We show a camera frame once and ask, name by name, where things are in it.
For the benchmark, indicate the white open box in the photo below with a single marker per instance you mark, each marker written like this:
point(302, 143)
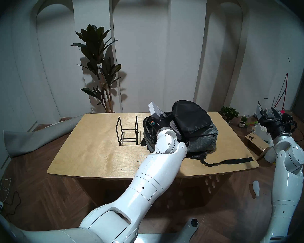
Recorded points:
point(262, 132)

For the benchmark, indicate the white plastic bottle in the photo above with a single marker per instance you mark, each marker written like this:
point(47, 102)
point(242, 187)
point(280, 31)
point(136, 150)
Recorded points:
point(255, 188)

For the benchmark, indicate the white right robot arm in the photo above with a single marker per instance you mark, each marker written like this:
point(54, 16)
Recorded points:
point(286, 184)

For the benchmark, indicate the green yellow toy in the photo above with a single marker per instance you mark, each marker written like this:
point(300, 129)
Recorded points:
point(253, 123)

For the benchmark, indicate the black base knob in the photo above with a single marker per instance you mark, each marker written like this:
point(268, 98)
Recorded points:
point(194, 222)

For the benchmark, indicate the white bagged waste bin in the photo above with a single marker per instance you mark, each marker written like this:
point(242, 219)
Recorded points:
point(269, 156)

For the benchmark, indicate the tiny plant in white pot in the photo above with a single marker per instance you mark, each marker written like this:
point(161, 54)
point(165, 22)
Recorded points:
point(242, 122)

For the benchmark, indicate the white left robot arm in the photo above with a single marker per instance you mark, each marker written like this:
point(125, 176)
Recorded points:
point(152, 179)

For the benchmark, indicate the tall potted leafy plant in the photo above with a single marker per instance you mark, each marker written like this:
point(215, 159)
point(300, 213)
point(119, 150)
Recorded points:
point(93, 42)

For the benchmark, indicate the white Discontent book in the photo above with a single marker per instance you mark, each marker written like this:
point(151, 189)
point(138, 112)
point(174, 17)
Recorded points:
point(155, 109)

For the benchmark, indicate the small bushy potted plant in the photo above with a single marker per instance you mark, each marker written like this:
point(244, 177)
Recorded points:
point(229, 112)

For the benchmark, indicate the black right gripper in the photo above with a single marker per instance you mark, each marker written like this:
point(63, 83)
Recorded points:
point(276, 124)

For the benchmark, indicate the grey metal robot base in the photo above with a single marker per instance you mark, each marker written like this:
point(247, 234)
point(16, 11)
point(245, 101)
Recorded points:
point(167, 237)

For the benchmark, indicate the brown cardboard box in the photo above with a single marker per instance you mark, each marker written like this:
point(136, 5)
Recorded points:
point(255, 141)

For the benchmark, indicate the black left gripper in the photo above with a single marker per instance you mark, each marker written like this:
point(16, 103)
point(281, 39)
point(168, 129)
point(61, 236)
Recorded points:
point(163, 122)

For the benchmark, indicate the rolled grey carpet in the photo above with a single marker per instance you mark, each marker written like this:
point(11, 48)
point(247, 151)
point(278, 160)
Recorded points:
point(27, 140)

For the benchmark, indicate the grey black backpack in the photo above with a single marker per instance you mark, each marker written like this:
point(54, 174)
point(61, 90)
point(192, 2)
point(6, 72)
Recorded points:
point(202, 138)

